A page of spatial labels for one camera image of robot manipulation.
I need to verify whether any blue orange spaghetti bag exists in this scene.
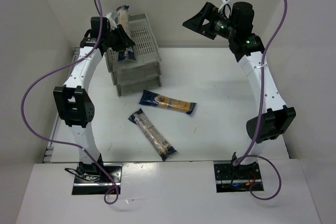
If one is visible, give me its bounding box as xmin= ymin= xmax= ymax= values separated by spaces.
xmin=116 ymin=5 xmax=136 ymax=61
xmin=139 ymin=90 xmax=197 ymax=115

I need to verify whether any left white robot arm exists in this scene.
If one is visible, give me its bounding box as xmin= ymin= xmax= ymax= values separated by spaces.
xmin=53 ymin=15 xmax=135 ymax=182

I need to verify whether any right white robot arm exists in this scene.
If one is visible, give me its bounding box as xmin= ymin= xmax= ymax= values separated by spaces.
xmin=182 ymin=2 xmax=296 ymax=171

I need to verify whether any grey stacked tray shelf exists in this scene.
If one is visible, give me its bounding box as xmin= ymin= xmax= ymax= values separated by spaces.
xmin=106 ymin=13 xmax=162 ymax=97

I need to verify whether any blue silver spaghetti bag front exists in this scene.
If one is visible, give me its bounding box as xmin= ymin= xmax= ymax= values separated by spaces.
xmin=128 ymin=109 xmax=177 ymax=161

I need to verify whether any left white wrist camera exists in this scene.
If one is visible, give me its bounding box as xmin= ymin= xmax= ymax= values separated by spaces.
xmin=106 ymin=12 xmax=117 ymax=30

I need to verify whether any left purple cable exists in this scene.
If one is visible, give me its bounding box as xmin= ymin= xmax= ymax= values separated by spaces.
xmin=20 ymin=0 xmax=123 ymax=205

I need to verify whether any purple cable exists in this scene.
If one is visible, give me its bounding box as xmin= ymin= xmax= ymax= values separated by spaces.
xmin=20 ymin=0 xmax=123 ymax=205
xmin=228 ymin=0 xmax=288 ymax=200

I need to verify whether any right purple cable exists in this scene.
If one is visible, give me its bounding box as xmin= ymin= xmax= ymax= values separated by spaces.
xmin=228 ymin=0 xmax=288 ymax=200

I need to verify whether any aluminium frame rail left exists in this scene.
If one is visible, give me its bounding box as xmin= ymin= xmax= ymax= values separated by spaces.
xmin=42 ymin=47 xmax=79 ymax=164

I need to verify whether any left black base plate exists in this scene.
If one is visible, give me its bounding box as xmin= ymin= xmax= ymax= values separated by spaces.
xmin=71 ymin=163 xmax=122 ymax=196

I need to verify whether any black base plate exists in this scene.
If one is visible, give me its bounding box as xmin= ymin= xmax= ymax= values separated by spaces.
xmin=71 ymin=163 xmax=122 ymax=196
xmin=214 ymin=161 xmax=264 ymax=193

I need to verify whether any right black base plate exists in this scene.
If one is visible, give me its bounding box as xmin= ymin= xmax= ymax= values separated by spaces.
xmin=214 ymin=161 xmax=264 ymax=193

